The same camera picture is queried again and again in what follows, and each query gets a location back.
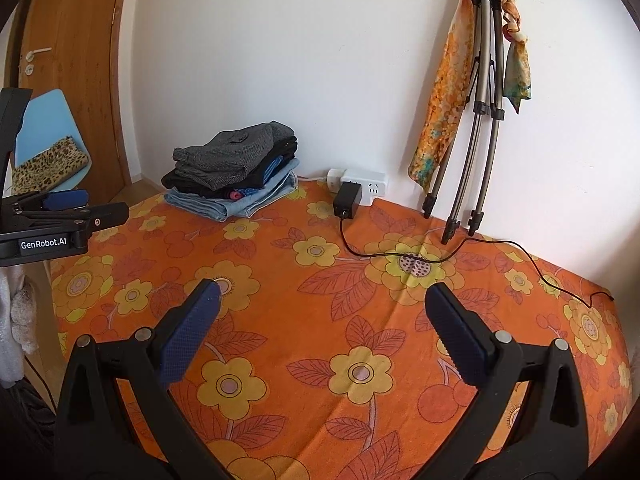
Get light blue folded jeans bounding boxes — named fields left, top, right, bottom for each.
left=164, top=157, right=299, bottom=222

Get wooden door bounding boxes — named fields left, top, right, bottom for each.
left=6, top=0, right=131, bottom=204

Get silver door handle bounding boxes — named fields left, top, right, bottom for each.
left=22, top=45, right=53, bottom=77

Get blue striped garment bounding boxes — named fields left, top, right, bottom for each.
left=260, top=155, right=286, bottom=184

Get white power strip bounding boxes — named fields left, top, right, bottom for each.
left=326, top=168, right=388, bottom=206

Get metal tripod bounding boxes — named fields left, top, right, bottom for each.
left=422, top=0, right=504, bottom=245

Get leopard print pouch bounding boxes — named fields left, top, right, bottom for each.
left=12, top=136, right=89, bottom=195

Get light blue chair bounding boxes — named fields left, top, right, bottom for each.
left=14, top=89, right=92, bottom=191

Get black charging cable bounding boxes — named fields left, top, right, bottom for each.
left=338, top=214, right=615, bottom=310

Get grey houndstooth pants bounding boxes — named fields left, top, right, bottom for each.
left=172, top=122, right=296, bottom=188

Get black folded garment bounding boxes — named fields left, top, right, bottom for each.
left=160, top=136, right=297, bottom=200

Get orange floral scarf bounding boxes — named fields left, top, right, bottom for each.
left=408, top=0, right=532, bottom=191

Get white fluffy cloth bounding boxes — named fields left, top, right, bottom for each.
left=0, top=266, right=38, bottom=388

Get black power adapter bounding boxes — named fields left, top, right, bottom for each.
left=333, top=182, right=362, bottom=220

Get orange floral bed sheet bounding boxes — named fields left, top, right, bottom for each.
left=51, top=183, right=632, bottom=479

